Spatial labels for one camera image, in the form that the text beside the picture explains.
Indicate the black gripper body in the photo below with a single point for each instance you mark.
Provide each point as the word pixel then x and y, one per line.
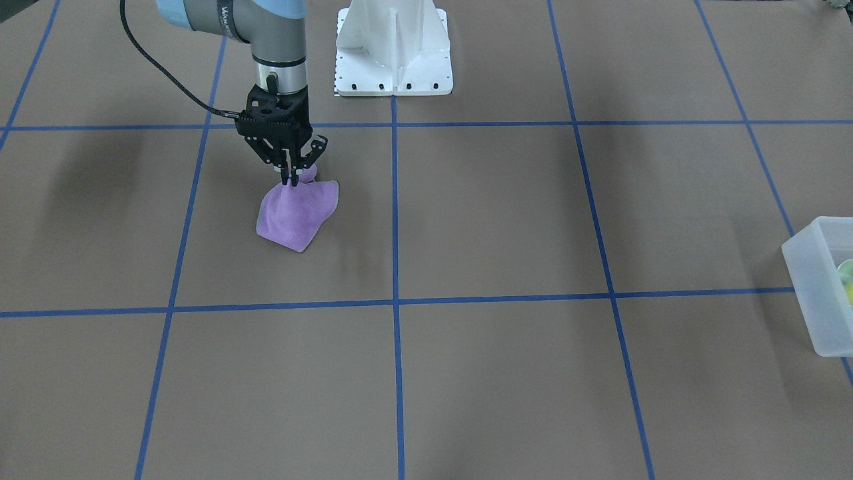
pixel 313 149

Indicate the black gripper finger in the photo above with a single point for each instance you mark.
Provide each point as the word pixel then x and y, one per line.
pixel 284 169
pixel 293 167

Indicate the purple cloth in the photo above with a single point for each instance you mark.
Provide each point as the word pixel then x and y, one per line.
pixel 292 216

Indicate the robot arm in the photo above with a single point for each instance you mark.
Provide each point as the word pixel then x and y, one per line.
pixel 275 32

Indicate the translucent plastic storage box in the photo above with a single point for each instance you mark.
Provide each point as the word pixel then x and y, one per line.
pixel 812 258

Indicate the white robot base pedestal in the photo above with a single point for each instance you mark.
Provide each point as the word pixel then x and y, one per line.
pixel 388 48

